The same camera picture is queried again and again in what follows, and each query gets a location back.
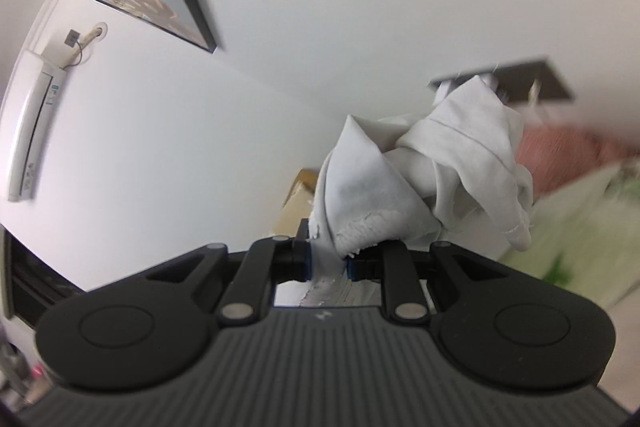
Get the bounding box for cardboard box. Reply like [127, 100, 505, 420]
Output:
[270, 168, 324, 241]

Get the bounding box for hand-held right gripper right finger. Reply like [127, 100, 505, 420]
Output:
[346, 240, 507, 323]

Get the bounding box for dark ceiling lamp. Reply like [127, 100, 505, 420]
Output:
[428, 56, 575, 106]

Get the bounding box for white air conditioner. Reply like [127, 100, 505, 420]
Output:
[0, 50, 69, 202]

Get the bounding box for green fleece blanket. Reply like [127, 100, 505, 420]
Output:
[500, 159, 640, 310]

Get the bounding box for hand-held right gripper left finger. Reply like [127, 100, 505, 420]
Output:
[146, 218, 314, 326]

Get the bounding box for wall pipe outlet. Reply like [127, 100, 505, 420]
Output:
[62, 22, 109, 70]

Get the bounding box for white t-shirt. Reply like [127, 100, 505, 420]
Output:
[300, 76, 535, 307]

